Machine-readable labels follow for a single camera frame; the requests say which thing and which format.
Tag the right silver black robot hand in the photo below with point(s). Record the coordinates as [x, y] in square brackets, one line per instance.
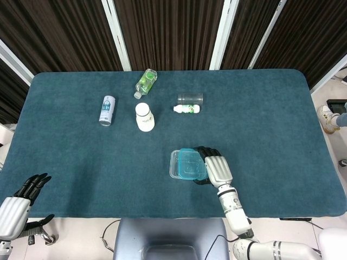
[218, 169]

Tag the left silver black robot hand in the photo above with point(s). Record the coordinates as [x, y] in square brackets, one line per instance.
[13, 216]

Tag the blue plastic lid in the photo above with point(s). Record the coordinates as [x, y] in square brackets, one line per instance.
[191, 165]

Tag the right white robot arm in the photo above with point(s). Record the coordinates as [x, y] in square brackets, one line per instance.
[236, 214]

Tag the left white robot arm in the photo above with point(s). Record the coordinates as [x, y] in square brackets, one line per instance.
[4, 247]

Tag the clear plastic container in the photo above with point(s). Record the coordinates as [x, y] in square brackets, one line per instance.
[174, 165]

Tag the caster wheel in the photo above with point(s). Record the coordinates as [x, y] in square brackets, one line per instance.
[50, 239]

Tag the white yogurt bottle green label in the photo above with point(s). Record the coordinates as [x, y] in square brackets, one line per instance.
[188, 109]

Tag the clear plastic cup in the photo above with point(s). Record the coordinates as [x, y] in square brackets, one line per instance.
[190, 98]

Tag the white paper cup stack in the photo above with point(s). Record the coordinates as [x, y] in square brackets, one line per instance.
[145, 120]

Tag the teal tablecloth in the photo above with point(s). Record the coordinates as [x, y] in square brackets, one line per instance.
[95, 162]

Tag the clear bottle with green label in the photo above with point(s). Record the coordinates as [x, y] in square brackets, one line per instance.
[146, 82]

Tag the white sneaker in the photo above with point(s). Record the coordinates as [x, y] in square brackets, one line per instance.
[326, 119]

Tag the silver blue beverage can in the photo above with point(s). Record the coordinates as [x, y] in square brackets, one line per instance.
[106, 111]

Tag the blue jeans leg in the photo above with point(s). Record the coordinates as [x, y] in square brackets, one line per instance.
[343, 119]

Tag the dark brown pleated curtain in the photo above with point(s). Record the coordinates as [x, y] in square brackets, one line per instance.
[168, 29]

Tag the white partition post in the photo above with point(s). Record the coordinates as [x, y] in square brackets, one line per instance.
[267, 35]
[13, 63]
[116, 35]
[329, 73]
[223, 35]

